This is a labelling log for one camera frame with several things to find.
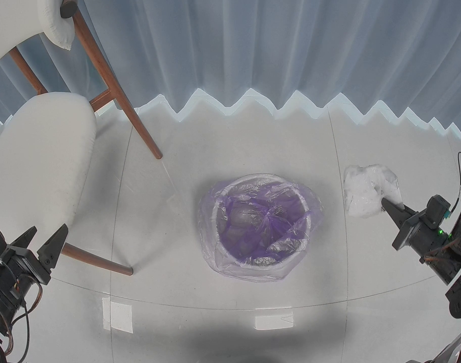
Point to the clear plastic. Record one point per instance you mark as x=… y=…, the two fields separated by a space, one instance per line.
x=363 y=191

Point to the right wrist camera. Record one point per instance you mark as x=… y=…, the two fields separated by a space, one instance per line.
x=438 y=207

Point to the pale blue sheer curtain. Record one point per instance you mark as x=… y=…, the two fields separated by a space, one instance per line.
x=253 y=32

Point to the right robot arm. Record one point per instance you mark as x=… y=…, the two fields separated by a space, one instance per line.
x=457 y=274

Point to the white chair with wooden legs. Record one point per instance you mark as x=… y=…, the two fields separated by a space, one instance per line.
x=37 y=157

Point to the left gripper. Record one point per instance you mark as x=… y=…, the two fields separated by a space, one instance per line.
x=22 y=274

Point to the white trash bin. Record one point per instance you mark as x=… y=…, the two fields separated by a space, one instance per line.
x=218 y=217

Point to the purple plastic bag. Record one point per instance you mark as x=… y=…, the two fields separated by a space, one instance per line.
x=270 y=217

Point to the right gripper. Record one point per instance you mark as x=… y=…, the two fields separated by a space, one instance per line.
x=416 y=236

